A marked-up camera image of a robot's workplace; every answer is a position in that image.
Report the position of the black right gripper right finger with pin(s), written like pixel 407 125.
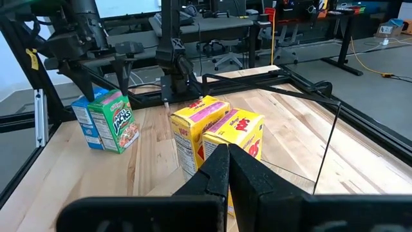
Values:
pixel 248 183

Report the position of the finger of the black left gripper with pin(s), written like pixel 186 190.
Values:
pixel 80 80
pixel 124 72

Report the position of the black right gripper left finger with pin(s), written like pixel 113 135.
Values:
pixel 214 174

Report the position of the yellow Corn Pops cereal box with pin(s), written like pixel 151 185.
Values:
pixel 238 129
pixel 188 135

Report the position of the blue cereal box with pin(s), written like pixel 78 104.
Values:
pixel 84 129

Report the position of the green Apple Jacks cereal box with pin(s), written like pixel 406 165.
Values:
pixel 119 125

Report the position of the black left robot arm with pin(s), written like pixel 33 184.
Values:
pixel 169 54

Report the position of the yellow tag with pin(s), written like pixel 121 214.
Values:
pixel 33 59

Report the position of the bright computer monitor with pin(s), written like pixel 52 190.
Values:
pixel 128 8

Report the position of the office chair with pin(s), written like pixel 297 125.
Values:
pixel 283 35
pixel 230 58

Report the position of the red bin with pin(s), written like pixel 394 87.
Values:
pixel 270 14

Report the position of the black workbench desk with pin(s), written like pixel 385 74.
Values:
pixel 346 42

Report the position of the white power adapter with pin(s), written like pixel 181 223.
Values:
pixel 385 42

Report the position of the brown cardboard box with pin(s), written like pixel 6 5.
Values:
pixel 387 30

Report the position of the silver aluminium bracket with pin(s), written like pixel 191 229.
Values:
pixel 41 119

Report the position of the black frame clamp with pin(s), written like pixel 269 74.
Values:
pixel 322 87

